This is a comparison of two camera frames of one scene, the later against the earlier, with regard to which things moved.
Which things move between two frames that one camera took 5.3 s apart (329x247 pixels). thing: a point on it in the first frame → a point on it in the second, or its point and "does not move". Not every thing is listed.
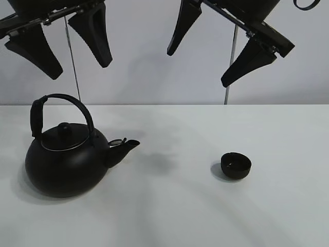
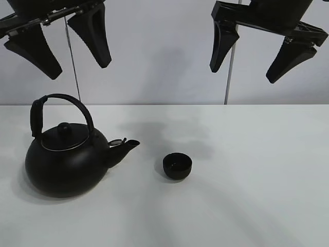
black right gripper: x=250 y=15 → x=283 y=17
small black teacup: x=235 y=165 → x=177 y=165
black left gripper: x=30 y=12 does not move
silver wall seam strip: x=232 y=62 does not move
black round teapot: x=69 y=161 does not move
